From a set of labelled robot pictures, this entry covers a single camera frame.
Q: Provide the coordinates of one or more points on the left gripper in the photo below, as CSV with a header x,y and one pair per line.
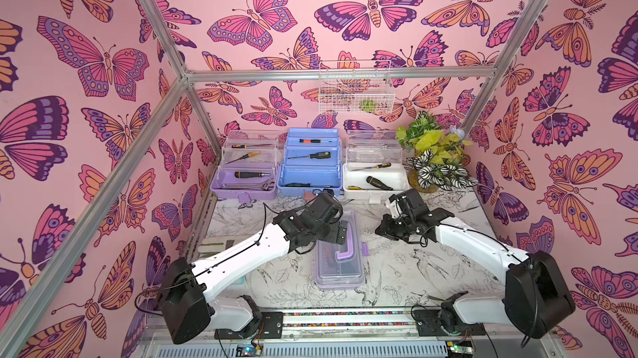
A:
x,y
335,226

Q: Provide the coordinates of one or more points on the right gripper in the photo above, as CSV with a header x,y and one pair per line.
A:
x,y
391,227

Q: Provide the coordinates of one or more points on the purple toolbox clear lid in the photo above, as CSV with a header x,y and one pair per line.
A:
x,y
340,266

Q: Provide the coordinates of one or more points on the white toolbox clear lid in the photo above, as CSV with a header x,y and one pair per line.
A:
x,y
373,153

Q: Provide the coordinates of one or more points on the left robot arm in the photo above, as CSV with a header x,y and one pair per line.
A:
x,y
189,297

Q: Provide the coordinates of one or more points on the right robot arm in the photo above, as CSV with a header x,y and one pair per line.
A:
x,y
535,297

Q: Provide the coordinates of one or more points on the black orange screwdriver in white box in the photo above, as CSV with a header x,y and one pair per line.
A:
x,y
376,183

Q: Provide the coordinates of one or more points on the blue open toolbox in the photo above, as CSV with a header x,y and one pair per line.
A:
x,y
297,177

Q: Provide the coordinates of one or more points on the potted leafy plant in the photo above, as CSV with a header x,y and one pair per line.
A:
x,y
438,160

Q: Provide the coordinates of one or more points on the black yellow screwdriver in blue box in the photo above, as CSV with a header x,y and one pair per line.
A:
x,y
314,156

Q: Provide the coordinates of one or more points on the back purple open toolbox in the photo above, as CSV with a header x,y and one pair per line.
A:
x,y
247,150

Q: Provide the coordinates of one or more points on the black orange screwdriver in purple box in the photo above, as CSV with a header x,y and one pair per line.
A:
x,y
251,175

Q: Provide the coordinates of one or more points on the white wire basket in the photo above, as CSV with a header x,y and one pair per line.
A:
x,y
356,90

